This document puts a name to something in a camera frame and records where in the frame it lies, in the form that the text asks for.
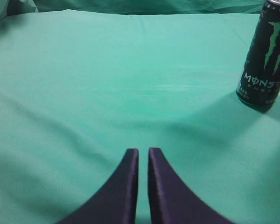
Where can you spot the green backdrop cloth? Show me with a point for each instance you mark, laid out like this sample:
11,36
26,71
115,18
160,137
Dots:
141,7

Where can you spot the green table cloth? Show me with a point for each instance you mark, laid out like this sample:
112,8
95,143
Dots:
79,88

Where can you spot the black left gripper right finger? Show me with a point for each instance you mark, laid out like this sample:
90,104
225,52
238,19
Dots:
171,201

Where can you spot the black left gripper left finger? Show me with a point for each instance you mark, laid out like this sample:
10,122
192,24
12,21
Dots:
116,201

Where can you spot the black Monster energy can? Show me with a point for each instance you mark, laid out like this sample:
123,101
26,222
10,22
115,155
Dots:
259,85

